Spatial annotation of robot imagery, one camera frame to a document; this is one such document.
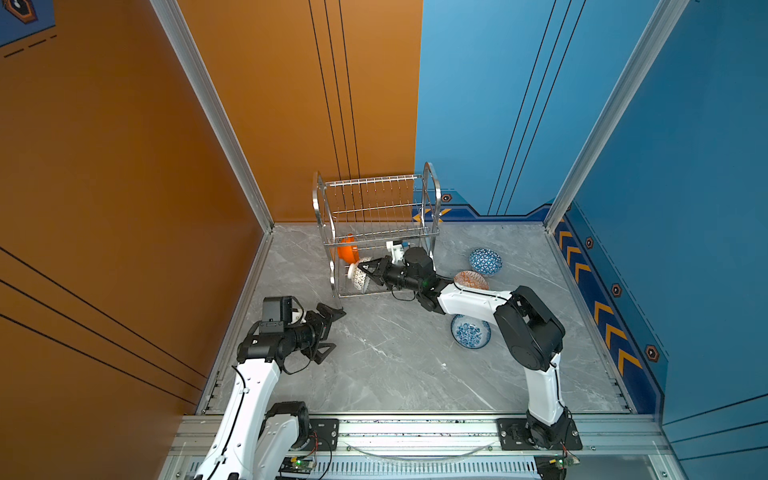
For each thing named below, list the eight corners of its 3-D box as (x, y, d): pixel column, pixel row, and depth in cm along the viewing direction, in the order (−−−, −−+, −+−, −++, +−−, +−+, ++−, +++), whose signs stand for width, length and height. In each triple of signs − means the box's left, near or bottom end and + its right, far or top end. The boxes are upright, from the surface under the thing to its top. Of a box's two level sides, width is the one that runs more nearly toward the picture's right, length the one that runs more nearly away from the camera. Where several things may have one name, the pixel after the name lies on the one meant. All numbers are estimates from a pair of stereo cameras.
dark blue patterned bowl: (472, 275, 106) (475, 267, 103) (468, 256, 112) (470, 248, 108) (500, 275, 106) (504, 267, 103) (495, 256, 112) (498, 248, 108)
